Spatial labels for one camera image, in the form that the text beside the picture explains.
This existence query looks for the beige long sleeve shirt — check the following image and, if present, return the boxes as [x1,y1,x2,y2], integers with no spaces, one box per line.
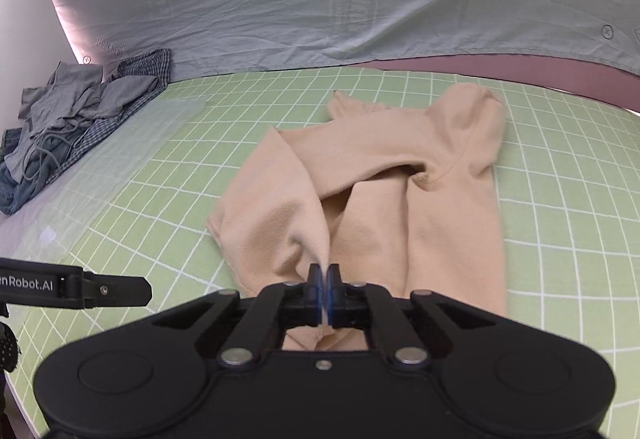
[206,82,509,353]

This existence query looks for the blue denim garment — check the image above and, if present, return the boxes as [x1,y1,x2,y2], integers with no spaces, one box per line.
[0,127,72,216]

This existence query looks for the green grid cutting mat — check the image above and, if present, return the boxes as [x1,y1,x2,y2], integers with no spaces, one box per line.
[1,68,639,438]

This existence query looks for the blue checked shirt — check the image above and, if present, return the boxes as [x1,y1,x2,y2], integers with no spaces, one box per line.
[43,49,171,185]

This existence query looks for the crumpled grey drawstring garment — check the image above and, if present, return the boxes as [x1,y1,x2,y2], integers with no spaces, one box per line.
[3,61,162,185]

